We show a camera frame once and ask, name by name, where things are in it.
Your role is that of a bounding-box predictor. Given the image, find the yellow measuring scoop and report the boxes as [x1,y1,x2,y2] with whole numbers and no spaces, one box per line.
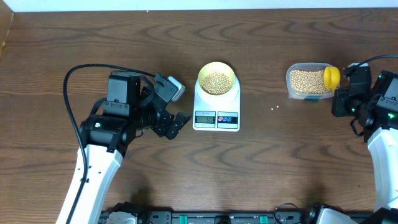
[323,66,340,91]

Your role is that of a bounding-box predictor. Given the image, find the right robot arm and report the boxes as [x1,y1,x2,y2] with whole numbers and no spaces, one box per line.
[331,63,397,223]

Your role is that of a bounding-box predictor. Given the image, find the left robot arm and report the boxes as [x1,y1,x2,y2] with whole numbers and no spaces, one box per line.
[57,71,191,223]

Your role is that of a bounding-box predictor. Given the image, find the white digital kitchen scale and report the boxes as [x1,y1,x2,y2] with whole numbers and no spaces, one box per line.
[192,77,241,132]

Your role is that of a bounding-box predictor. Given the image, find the soybeans in bowl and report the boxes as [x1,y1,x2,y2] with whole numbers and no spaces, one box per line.
[201,72,233,95]

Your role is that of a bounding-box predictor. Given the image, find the pale yellow bowl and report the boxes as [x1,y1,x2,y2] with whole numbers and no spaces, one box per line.
[198,62,236,90]

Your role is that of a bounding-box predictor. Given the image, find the soybeans pile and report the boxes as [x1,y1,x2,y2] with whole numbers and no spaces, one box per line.
[290,70,331,94]

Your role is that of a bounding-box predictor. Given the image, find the clear plastic container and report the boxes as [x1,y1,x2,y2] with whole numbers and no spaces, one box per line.
[286,62,341,100]

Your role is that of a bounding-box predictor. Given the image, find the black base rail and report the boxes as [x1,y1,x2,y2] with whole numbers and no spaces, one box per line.
[98,202,371,224]

